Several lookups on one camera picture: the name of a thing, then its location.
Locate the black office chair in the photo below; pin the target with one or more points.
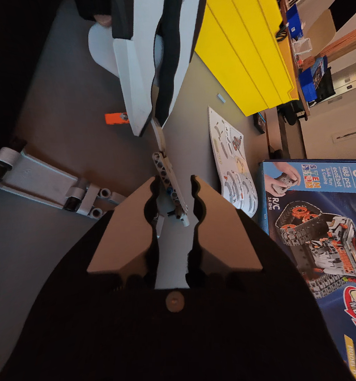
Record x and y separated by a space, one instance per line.
292 113

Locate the blue toy kit box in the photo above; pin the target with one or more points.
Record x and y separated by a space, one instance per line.
315 208

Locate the black flat box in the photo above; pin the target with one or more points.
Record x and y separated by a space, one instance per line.
260 122

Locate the yellow plastic bin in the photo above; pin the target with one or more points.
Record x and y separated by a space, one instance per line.
240 59

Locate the grey desk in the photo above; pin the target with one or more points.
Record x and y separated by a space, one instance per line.
62 104

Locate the grey curved panel assembly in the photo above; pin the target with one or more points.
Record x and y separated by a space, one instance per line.
41 178

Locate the person's left hand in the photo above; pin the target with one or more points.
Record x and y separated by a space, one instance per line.
104 20

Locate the white instruction booklet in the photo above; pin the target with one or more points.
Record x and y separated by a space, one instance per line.
234 178

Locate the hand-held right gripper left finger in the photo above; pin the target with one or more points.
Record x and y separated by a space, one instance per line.
124 238

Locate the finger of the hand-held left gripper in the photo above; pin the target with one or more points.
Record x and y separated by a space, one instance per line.
136 83
187 44

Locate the light blue small piece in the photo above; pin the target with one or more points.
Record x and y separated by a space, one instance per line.
221 98

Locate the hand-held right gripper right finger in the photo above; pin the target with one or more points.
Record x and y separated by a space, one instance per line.
225 238

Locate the orange connector piece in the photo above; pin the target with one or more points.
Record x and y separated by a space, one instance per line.
114 118

